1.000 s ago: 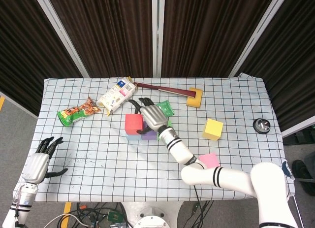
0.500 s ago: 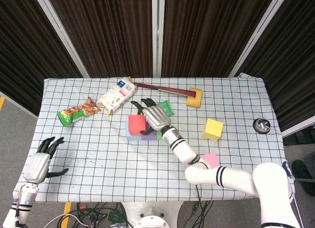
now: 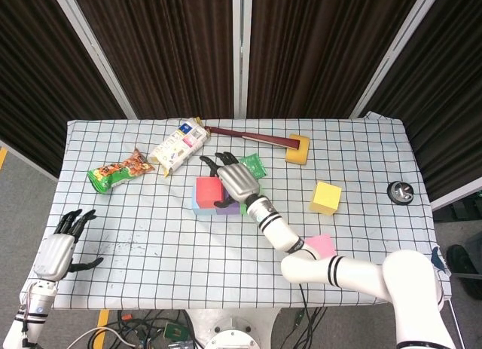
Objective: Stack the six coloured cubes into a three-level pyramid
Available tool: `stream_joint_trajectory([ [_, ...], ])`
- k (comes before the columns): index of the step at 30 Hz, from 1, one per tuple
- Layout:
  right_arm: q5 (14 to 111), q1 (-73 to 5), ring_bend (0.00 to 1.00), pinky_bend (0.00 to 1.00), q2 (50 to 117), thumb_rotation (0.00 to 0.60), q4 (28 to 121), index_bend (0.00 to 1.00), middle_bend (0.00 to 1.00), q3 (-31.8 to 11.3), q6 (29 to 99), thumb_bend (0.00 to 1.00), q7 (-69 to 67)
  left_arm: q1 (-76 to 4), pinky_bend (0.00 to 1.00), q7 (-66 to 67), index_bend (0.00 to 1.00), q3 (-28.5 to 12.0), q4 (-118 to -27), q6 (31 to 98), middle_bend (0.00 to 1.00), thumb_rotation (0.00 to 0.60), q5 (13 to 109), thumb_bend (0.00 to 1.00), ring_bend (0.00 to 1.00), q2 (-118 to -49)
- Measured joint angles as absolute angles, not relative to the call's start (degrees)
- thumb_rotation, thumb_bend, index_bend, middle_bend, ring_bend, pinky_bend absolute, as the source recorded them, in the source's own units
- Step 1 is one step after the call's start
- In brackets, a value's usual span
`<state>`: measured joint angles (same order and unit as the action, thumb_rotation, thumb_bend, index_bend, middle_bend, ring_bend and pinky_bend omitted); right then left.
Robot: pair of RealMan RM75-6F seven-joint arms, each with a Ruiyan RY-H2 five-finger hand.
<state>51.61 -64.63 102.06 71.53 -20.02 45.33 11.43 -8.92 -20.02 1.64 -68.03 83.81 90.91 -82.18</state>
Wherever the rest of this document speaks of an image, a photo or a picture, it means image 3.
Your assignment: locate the dark blue cloth clip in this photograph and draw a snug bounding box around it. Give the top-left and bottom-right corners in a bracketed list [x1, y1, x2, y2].
[432, 246, 451, 277]

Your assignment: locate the yellow foam cube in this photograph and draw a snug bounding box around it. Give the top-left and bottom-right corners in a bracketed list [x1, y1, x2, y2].
[309, 180, 343, 217]

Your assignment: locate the white black checkered tablecloth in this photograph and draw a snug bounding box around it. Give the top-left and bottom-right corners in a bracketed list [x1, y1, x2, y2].
[22, 111, 453, 311]

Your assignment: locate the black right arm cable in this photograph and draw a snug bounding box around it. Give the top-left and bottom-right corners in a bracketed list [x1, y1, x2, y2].
[298, 283, 314, 317]

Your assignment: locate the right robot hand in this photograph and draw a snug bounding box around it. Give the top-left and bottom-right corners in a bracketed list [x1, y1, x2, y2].
[199, 152, 263, 209]

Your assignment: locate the dark red folded fan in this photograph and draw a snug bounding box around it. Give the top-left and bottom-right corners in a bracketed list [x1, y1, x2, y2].
[204, 125, 299, 151]

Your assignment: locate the white cable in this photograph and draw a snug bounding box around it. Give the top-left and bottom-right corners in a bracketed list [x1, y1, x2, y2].
[67, 326, 136, 349]

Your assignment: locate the black bag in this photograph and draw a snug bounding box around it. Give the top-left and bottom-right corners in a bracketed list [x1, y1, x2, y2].
[446, 231, 482, 280]

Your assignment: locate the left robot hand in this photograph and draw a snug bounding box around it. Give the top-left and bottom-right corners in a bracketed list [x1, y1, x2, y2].
[32, 208, 105, 283]

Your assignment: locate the green tea sachet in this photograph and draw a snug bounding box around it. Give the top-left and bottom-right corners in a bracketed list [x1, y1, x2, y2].
[239, 152, 268, 181]

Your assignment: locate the dark brown partition panel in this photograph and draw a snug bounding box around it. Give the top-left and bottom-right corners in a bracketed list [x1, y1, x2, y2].
[349, 0, 482, 211]
[48, 0, 244, 120]
[232, 0, 445, 120]
[0, 0, 137, 181]

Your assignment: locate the black silver call bell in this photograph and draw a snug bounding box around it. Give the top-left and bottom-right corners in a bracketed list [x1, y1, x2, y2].
[386, 179, 415, 206]

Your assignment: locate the purple foam cube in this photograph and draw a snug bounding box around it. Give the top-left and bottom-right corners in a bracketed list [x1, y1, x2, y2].
[215, 186, 242, 216]

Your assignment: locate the black cable bundle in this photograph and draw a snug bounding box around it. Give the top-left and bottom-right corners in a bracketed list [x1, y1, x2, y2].
[116, 309, 199, 349]
[278, 307, 329, 349]

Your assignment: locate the white cracker package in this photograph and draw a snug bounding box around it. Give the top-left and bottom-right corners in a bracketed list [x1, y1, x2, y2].
[148, 116, 210, 178]

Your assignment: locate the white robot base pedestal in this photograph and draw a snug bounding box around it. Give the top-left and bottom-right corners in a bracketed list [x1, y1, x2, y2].
[186, 307, 282, 349]

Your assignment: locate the green orange snack bag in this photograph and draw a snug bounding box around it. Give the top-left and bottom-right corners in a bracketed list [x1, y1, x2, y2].
[87, 148, 156, 194]

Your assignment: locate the green foam cube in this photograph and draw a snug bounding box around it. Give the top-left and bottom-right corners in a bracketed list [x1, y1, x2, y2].
[239, 177, 264, 216]

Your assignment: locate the light blue foam cube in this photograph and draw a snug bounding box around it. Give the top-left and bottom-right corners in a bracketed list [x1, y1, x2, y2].
[191, 182, 218, 216]

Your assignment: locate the green circuit board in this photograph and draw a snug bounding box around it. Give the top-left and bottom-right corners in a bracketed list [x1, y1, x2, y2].
[163, 322, 188, 341]

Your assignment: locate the yellow sponge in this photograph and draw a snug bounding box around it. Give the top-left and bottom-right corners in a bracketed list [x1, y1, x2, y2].
[285, 133, 312, 165]

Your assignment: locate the red foam cube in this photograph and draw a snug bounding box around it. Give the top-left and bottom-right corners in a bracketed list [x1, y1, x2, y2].
[195, 176, 227, 210]

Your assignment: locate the pink foam cube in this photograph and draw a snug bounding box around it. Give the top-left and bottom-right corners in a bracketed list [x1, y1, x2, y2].
[304, 234, 337, 260]

